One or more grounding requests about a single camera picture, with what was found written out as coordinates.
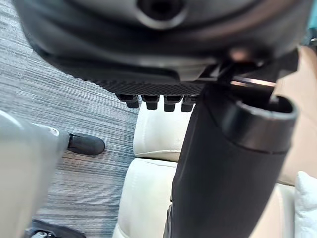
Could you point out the white fluffy cushion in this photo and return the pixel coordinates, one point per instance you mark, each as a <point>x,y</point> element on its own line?
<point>307,205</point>

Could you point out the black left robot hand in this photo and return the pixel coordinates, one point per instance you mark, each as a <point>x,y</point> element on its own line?
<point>153,54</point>

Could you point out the cream leather sofa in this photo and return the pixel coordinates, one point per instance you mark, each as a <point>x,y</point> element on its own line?
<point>148,178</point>

